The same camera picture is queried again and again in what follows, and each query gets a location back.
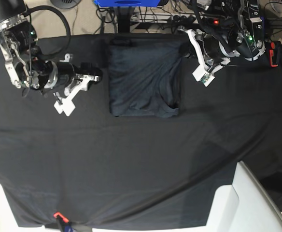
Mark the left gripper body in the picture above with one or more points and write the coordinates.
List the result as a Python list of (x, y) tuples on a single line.
[(212, 51)]

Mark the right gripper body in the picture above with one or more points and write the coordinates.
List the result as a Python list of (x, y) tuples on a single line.
[(60, 74)]

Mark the dark grey T-shirt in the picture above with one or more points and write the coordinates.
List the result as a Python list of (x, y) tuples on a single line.
[(143, 79)]

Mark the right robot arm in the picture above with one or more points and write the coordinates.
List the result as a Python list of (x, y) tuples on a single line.
[(27, 66)]

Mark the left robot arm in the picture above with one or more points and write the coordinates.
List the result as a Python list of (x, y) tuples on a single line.
[(226, 29)]

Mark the white power strip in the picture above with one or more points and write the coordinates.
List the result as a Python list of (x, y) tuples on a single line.
[(152, 17)]

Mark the red black clamp right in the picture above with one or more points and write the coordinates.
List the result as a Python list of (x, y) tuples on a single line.
[(274, 53)]

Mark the blue plastic box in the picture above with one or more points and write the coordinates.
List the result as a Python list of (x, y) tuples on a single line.
[(129, 3)]

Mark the round grey floor base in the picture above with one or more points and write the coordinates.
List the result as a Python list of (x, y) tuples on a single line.
[(65, 4)]

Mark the black table cloth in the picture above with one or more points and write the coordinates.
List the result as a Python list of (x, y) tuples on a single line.
[(139, 172)]

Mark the red blue clamp bottom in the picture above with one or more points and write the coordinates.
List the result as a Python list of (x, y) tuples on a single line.
[(63, 223)]

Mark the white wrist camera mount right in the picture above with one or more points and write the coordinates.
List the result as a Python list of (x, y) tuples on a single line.
[(65, 104)]

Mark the black table leg post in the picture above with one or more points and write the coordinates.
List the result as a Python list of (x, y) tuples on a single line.
[(123, 18)]

